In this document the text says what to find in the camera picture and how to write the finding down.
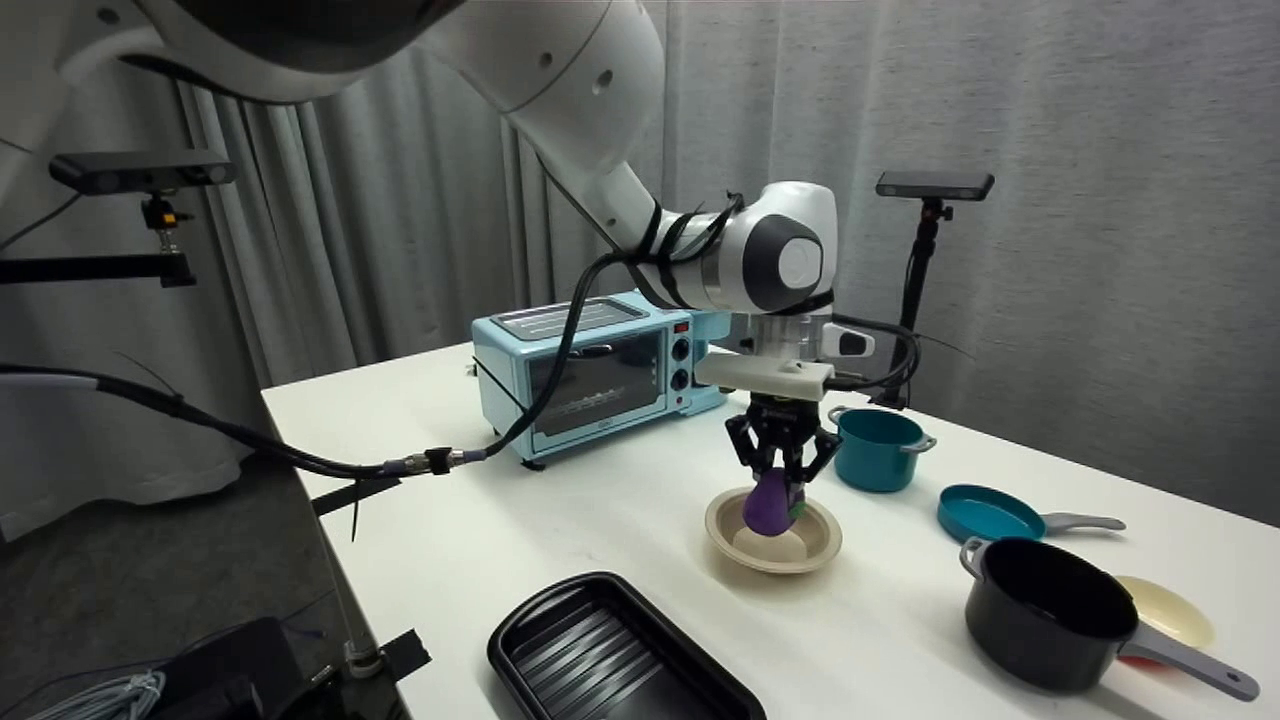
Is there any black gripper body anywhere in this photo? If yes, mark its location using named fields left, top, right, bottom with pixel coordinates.
left=743, top=394, right=818, bottom=467

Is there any purple toy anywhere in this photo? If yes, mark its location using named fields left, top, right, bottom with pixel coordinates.
left=743, top=467, right=802, bottom=537

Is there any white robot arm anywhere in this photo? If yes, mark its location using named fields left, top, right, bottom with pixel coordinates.
left=0, top=0, right=834, bottom=322

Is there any beige bowl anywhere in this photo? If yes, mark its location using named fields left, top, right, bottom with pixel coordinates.
left=703, top=494, right=844, bottom=577

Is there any teal pot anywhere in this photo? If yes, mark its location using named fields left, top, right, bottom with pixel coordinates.
left=828, top=408, right=935, bottom=494

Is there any light blue toaster oven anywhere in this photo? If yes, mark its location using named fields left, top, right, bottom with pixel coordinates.
left=470, top=293, right=732, bottom=466

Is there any teal frying pan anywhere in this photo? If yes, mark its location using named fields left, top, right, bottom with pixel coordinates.
left=935, top=485, right=1123, bottom=546

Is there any black rectangular tray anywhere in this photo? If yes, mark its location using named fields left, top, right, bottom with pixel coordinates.
left=489, top=571, right=769, bottom=720

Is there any cream plate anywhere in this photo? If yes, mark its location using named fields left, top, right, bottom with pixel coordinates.
left=1121, top=577, right=1216, bottom=652

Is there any camera on black tripod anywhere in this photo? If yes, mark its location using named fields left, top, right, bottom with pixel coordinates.
left=875, top=172, right=995, bottom=408

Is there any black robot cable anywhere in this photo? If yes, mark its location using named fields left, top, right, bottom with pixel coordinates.
left=0, top=195, right=750, bottom=516

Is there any side camera on stand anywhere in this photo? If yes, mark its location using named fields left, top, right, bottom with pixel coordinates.
left=0, top=149, right=235, bottom=288

